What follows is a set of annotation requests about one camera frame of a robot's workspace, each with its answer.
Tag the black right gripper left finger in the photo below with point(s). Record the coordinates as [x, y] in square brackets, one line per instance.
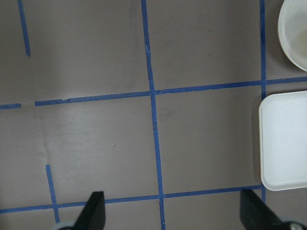
[93, 215]

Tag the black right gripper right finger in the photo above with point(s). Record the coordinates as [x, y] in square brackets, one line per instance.
[255, 214]

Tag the white round bowl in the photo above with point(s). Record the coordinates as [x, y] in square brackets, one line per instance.
[292, 31]

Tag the white rectangular foam tray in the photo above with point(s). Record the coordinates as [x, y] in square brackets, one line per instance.
[283, 141]

